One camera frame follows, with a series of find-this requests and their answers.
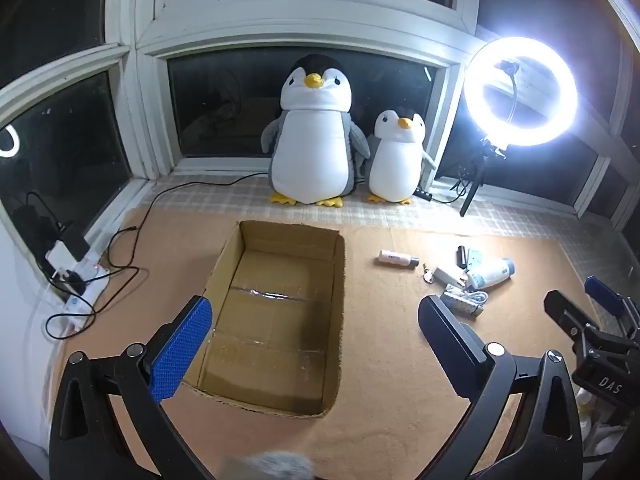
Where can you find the white power strip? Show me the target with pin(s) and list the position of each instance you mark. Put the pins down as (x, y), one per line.
(90, 280)

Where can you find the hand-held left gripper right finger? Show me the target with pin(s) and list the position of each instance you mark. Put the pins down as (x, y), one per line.
(450, 340)

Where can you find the large penguin plush toy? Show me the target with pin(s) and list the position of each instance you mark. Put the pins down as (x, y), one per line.
(310, 150)

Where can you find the grey fuzzy microphone cover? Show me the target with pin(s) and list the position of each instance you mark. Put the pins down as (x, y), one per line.
(270, 467)

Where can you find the black plug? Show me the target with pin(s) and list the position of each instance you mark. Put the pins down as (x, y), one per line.
(72, 282)

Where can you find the person's right hand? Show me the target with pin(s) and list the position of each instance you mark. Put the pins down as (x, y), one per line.
(600, 425)

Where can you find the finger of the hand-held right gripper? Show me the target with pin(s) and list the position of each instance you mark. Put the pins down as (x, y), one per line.
(570, 315)
(607, 292)

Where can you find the cardboard box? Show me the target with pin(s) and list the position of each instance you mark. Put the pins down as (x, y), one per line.
(270, 320)

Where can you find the checked cloth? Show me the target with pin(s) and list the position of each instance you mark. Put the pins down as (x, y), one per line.
(380, 222)

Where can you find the small penguin plush toy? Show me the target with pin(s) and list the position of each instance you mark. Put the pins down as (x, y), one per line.
(395, 165)

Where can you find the white lotion bottle blue cap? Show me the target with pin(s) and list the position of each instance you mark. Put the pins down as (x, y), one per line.
(487, 274)

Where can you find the small white cosmetic tube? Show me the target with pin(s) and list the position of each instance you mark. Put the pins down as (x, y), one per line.
(395, 258)

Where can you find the white monogram lighter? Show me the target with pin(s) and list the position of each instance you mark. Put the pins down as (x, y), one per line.
(470, 308)

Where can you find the small white box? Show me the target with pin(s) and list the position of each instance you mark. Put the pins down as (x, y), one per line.
(447, 275)

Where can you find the black tripod stand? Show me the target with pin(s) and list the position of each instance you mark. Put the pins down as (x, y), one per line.
(481, 170)

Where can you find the white charger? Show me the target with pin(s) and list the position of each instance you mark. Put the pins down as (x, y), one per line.
(59, 256)

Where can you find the black power adapter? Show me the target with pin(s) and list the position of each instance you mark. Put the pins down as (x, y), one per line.
(75, 242)

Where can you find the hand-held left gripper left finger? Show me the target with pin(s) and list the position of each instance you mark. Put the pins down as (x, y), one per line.
(182, 345)

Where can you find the tan cork mat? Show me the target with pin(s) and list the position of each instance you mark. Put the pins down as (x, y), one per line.
(380, 360)

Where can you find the white window frame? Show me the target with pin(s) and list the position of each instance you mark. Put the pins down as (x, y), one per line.
(145, 110)

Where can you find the clear blue eye drop bottle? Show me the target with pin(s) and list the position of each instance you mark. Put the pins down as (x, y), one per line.
(475, 256)

